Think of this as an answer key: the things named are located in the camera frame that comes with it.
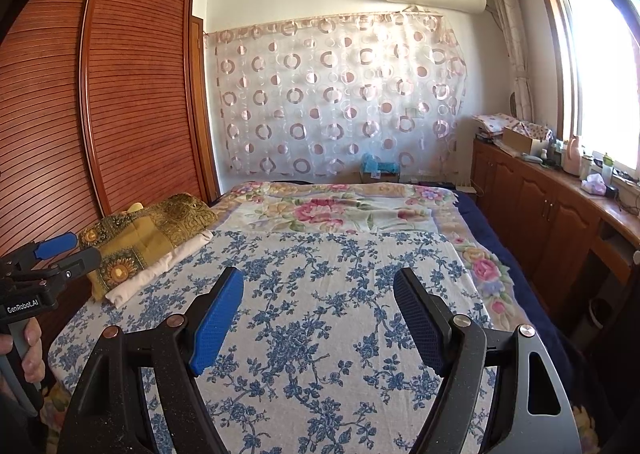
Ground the golden patterned garment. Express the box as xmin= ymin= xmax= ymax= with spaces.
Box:
xmin=79 ymin=193 xmax=219 ymax=302

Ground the person's left hand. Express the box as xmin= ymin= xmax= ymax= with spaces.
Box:
xmin=21 ymin=317 xmax=45 ymax=385

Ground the tissue pack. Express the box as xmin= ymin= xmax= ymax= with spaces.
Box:
xmin=580 ymin=173 xmax=607 ymax=195

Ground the white waste bin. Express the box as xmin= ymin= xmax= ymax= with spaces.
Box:
xmin=587 ymin=296 xmax=621 ymax=329

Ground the blue floral bed sheet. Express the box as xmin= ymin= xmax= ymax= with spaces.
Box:
xmin=47 ymin=229 xmax=501 ymax=454

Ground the pink floral blanket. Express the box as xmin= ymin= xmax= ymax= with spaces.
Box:
xmin=210 ymin=181 xmax=533 ymax=335

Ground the beige pillow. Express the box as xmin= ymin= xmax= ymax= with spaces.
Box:
xmin=105 ymin=229 xmax=214 ymax=307

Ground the white detergent bottle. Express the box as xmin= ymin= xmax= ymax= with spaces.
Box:
xmin=562 ymin=135 xmax=583 ymax=176

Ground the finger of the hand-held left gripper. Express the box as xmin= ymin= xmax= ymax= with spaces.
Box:
xmin=30 ymin=246 xmax=103 ymax=285
xmin=20 ymin=232 xmax=79 ymax=262

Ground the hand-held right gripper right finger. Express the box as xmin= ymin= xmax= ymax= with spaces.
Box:
xmin=392 ymin=267 xmax=583 ymax=454

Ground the wooden framed window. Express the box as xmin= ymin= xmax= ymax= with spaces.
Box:
xmin=532 ymin=0 xmax=640 ymax=185

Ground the pale window curtain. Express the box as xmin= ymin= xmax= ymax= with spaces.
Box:
xmin=487 ymin=0 xmax=536 ymax=122

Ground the cardboard box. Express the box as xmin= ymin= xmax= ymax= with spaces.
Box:
xmin=501 ymin=126 xmax=543 ymax=155

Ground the blue box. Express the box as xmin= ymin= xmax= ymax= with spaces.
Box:
xmin=360 ymin=153 xmax=401 ymax=183

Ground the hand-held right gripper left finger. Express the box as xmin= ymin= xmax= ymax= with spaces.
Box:
xmin=60 ymin=266 xmax=246 ymax=454

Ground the long wooden cabinet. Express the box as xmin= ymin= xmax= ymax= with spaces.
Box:
xmin=471 ymin=136 xmax=640 ymax=335

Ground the dark blue mattress cover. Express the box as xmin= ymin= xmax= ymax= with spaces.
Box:
xmin=455 ymin=191 xmax=596 ymax=385

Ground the wooden slatted wardrobe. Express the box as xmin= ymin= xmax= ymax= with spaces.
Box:
xmin=0 ymin=0 xmax=221 ymax=279

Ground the sheer circle-pattern curtain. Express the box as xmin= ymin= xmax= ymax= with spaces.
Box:
xmin=202 ymin=12 xmax=468 ymax=183

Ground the folded floral cloth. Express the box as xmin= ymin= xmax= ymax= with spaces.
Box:
xmin=472 ymin=112 xmax=521 ymax=137

